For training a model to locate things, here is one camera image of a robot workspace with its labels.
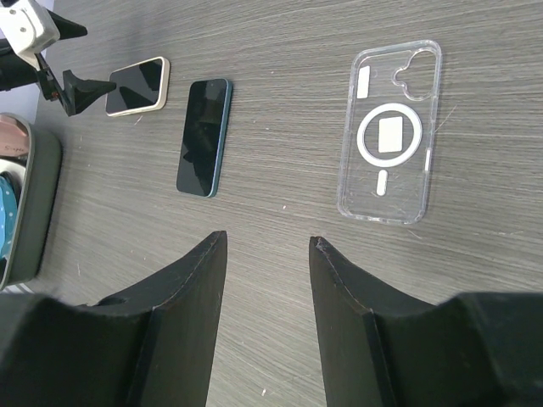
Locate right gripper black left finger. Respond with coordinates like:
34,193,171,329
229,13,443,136
1,231,227,406

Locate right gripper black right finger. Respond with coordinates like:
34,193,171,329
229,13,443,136
309,237,542,406

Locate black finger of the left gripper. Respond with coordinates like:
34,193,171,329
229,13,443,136
61,70,116,116
46,9,87,42

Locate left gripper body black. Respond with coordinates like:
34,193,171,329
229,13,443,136
36,54,63,103

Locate black smartphone gold edge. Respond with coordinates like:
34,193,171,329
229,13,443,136
105,57,171,117

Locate teal smartphone black screen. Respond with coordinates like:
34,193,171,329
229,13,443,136
176,78,233,198

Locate clear phone case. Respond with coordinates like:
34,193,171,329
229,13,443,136
337,40,443,225

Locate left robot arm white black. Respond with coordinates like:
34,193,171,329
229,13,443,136
1,1,116,116

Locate pink mug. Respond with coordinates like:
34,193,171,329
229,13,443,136
0,114,30,159

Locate dark green tray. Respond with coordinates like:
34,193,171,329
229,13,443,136
1,113,62,289

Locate blue dotted plate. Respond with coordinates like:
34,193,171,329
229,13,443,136
1,171,20,260

